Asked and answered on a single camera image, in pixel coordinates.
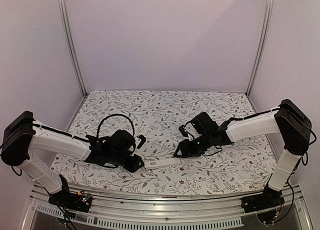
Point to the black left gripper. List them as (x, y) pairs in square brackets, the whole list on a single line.
[(133, 167)]

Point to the aluminium front rail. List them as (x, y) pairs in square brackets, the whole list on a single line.
[(117, 210)]

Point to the white remote control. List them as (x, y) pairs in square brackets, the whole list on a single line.
[(160, 164)]

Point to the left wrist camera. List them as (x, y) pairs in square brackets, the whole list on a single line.
[(142, 141)]

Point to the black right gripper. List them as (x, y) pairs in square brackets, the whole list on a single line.
[(186, 150)]

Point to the floral patterned table mat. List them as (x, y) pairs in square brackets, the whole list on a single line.
[(243, 167)]

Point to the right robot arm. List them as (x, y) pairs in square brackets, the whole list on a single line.
[(285, 119)]

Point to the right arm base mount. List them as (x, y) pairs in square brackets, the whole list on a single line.
[(269, 198)]

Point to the left aluminium post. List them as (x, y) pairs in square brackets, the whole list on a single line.
[(71, 46)]

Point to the aluminium post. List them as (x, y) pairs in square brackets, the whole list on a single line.
[(260, 48), (71, 46)]

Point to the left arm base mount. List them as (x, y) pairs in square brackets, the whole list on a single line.
[(80, 201)]

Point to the right aluminium post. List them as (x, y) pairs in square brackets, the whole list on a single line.
[(260, 48)]

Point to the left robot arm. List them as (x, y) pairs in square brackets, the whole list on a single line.
[(25, 135)]

